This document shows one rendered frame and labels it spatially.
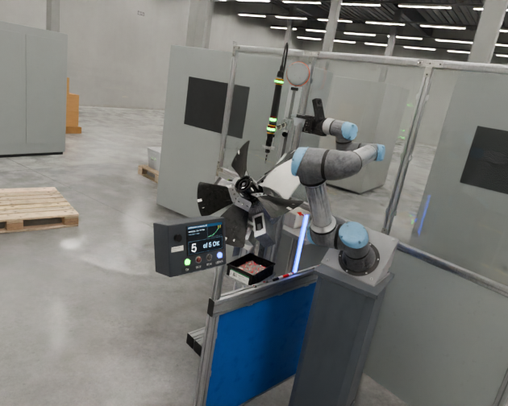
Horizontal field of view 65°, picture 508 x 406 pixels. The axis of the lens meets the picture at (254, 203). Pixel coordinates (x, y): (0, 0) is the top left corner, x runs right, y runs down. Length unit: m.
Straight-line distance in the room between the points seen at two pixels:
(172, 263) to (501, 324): 1.72
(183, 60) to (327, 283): 3.66
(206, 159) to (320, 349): 3.14
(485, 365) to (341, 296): 0.98
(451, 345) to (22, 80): 6.80
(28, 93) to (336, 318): 6.49
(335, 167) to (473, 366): 1.53
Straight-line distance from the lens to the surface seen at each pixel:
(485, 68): 2.40
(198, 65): 4.83
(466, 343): 2.58
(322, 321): 1.99
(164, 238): 1.46
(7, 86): 7.42
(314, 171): 1.51
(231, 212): 2.24
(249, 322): 2.04
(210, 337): 1.88
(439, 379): 2.74
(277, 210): 2.07
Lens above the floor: 1.78
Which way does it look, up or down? 17 degrees down
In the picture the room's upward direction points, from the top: 9 degrees clockwise
